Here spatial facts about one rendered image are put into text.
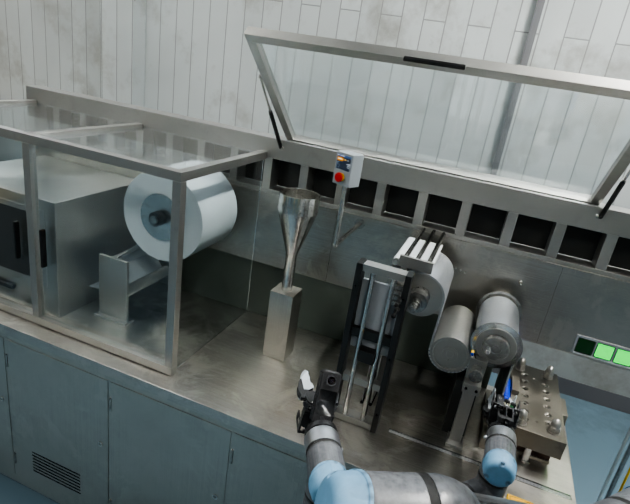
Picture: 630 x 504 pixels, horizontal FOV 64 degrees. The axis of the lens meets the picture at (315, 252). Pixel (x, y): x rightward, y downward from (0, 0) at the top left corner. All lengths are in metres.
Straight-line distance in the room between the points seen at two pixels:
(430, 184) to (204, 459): 1.21
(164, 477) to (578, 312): 1.55
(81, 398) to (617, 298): 1.88
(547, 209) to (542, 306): 0.34
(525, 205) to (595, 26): 1.93
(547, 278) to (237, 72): 2.82
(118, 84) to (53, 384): 2.79
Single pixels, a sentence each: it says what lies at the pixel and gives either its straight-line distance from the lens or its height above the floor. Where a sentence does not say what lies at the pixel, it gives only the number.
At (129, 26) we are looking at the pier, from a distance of 4.33.
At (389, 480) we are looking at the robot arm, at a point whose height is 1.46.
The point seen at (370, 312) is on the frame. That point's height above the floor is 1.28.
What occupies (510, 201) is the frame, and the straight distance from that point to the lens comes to 1.80.
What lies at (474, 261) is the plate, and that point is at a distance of 1.85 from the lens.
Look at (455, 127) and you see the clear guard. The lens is 1.61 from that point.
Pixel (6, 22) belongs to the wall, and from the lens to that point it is 5.39.
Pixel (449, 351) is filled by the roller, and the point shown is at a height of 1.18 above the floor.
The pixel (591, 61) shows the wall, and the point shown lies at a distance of 3.56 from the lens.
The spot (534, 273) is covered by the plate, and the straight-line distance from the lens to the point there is 1.86.
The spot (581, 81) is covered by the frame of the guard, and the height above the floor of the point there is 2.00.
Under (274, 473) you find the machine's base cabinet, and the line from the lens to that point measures 1.74.
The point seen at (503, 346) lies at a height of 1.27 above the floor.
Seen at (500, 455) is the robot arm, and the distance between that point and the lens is 1.37.
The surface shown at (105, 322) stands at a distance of 1.90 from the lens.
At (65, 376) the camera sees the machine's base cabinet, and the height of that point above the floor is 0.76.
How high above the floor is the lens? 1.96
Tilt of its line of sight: 21 degrees down
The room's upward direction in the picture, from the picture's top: 9 degrees clockwise
